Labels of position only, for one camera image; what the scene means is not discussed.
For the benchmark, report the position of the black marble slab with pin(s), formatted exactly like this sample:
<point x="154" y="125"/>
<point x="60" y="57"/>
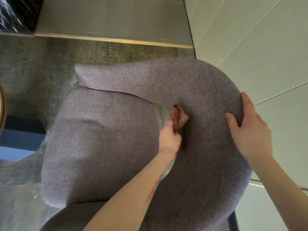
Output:
<point x="16" y="11"/>

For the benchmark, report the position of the purple-grey seat cushion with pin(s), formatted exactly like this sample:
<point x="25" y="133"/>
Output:
<point x="96" y="141"/>

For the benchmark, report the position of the person's left hand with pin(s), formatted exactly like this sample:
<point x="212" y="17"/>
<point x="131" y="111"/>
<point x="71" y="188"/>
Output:
<point x="169" y="140"/>

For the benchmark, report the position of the person's right thumb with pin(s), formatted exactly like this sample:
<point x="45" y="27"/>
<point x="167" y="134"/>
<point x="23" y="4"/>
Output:
<point x="233" y="121"/>

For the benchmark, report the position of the person's right hand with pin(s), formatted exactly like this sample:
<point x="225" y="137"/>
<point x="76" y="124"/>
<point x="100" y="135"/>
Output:
<point x="252" y="134"/>

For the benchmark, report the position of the purple-grey fabric armchair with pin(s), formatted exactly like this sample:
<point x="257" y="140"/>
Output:
<point x="204" y="81"/>

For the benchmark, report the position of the blue box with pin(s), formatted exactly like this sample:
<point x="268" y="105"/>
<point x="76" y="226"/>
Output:
<point x="19" y="139"/>

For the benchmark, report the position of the person's left fingers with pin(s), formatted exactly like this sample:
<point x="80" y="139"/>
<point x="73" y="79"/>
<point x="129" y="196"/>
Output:
<point x="172" y="126"/>

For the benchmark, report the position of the round wooden table edge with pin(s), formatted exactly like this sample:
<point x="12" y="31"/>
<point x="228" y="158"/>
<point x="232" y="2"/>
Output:
<point x="2" y="110"/>

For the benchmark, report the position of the person's right forearm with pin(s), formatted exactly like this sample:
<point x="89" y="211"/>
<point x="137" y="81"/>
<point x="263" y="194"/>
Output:
<point x="281" y="187"/>

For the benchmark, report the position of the grey metal panel with gold strip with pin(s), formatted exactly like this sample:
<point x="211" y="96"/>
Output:
<point x="108" y="19"/>

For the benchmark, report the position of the person's left forearm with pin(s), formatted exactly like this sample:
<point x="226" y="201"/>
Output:
<point x="134" y="187"/>

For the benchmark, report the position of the brown cleaning cloth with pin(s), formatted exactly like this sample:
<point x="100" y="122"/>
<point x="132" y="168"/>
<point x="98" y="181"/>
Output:
<point x="182" y="118"/>

